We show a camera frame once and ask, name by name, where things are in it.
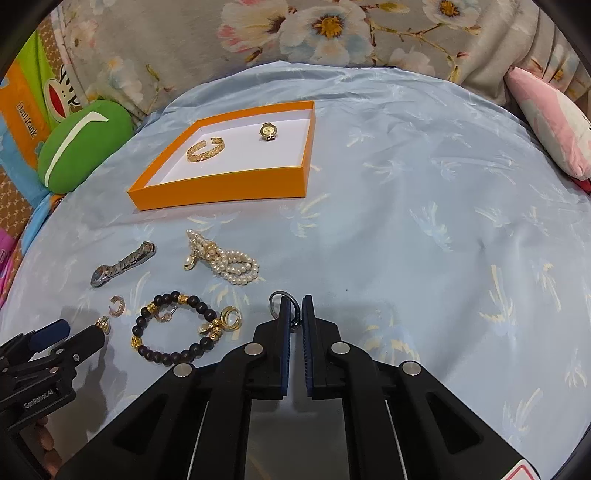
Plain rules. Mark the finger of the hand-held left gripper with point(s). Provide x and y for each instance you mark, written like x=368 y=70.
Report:
x=85 y=344
x=46 y=333

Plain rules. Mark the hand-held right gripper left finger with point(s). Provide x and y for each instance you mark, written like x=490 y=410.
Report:
x=284 y=350

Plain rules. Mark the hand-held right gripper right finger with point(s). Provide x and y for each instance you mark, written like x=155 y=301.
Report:
x=308 y=350

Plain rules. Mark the orange jewelry box tray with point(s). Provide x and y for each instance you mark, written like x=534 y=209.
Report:
x=221 y=187

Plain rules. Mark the person's left hand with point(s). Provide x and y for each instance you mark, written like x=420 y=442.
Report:
x=48 y=441

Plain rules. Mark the rose gold ear cuff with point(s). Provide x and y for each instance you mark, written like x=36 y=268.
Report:
x=119 y=308

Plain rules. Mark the gold hoop earring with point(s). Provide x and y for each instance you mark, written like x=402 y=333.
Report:
x=229 y=318

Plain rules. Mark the small gold silver earring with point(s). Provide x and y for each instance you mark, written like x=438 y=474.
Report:
x=162 y=314

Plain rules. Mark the silver metal wristwatch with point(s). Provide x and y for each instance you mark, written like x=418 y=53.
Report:
x=122 y=265

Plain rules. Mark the light blue bed sheet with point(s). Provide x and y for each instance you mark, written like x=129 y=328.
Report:
x=415 y=207

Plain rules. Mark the green plush pillow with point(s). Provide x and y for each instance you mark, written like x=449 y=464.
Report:
x=87 y=143

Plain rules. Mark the gold braided bangle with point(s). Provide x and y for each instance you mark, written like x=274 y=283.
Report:
x=203 y=154

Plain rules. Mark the colourful cartoon printed cloth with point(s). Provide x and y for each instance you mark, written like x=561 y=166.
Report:
x=23 y=115

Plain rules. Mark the small gold watch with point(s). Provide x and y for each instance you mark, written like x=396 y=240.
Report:
x=267 y=131

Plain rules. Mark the grey floral blanket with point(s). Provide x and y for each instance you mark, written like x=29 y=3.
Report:
x=231 y=41

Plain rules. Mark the pink plush pillow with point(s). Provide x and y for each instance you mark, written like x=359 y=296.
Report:
x=549 y=120

